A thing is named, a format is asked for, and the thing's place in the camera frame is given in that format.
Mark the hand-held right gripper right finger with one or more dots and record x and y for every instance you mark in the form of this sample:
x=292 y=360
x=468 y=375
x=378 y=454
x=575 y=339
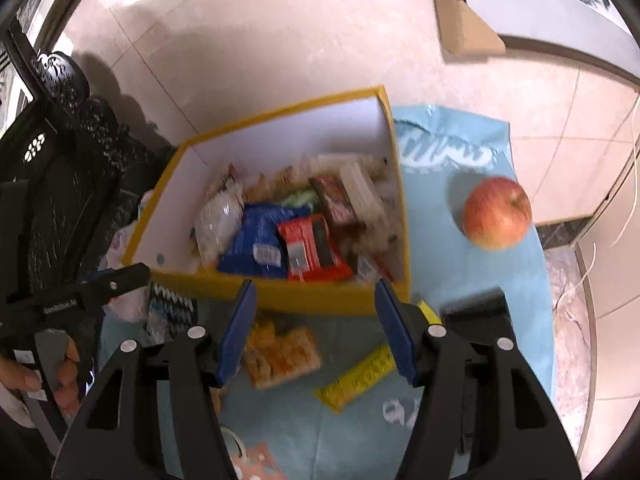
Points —
x=400 y=340

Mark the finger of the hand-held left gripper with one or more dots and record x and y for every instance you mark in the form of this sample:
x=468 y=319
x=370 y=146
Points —
x=115 y=285

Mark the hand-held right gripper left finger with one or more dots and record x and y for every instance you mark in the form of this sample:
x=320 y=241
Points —
x=235 y=340

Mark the yellow cardboard box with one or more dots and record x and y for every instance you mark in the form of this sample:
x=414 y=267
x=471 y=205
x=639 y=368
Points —
x=310 y=297

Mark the blue snack packet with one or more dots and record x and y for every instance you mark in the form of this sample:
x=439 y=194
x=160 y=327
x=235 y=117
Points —
x=250 y=240

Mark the person's left hand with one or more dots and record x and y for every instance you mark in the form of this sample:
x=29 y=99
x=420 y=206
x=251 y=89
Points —
x=67 y=380

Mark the orange snack packet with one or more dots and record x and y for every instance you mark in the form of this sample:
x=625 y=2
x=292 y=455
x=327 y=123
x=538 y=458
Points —
x=280 y=355

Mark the long yellow snack bar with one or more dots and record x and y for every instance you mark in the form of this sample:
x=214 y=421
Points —
x=360 y=375

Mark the black white zigzag packet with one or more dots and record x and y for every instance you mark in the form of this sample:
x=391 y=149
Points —
x=167 y=310

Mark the black smartphone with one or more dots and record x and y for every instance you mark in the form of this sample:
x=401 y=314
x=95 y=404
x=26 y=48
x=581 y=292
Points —
x=475 y=310

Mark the light blue mat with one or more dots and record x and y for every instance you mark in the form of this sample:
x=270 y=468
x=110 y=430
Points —
x=440 y=260

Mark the clear wrapped snack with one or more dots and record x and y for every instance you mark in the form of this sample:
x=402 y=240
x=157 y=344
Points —
x=380 y=250

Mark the dark red snack packet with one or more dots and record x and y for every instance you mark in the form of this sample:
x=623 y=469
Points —
x=335 y=200

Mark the green snack packet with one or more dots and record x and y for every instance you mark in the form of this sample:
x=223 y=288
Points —
x=300 y=197

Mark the clear white snack packet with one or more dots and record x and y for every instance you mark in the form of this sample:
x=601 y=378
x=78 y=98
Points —
x=360 y=185

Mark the red apple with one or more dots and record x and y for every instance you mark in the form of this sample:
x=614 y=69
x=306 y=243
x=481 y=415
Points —
x=497 y=212

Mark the beige snack packet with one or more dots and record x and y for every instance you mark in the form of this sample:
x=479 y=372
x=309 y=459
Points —
x=275 y=180

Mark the brown cardboard box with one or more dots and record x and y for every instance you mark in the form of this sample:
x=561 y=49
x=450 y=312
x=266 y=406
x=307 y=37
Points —
x=465 y=25

